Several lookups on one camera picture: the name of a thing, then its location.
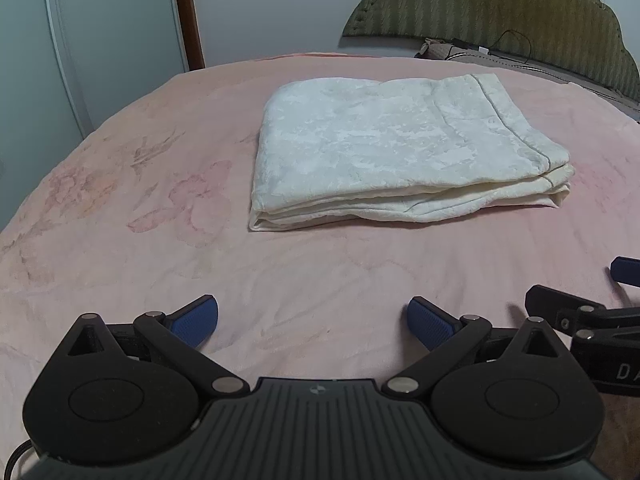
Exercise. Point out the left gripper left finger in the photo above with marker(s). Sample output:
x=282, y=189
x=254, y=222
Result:
x=156, y=358

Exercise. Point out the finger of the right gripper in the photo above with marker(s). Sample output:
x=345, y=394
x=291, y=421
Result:
x=625, y=278
x=561, y=310

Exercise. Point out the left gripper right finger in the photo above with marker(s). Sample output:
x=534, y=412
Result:
x=453, y=343

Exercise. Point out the white fleece pants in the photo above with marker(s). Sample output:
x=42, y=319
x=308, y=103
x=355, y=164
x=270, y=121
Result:
x=405, y=150

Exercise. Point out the pink floral bed blanket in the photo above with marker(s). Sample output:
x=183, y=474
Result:
x=153, y=211

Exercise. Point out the green upholstered headboard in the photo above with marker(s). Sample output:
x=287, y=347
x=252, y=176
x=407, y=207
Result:
x=581, y=36

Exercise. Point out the beige patterned pillow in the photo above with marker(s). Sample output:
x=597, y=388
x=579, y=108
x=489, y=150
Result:
x=438, y=50

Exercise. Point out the white sliding wardrobe door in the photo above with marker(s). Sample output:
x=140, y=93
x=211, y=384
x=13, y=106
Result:
x=67, y=66

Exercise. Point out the brown wooden wardrobe frame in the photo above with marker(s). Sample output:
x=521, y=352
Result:
x=190, y=34

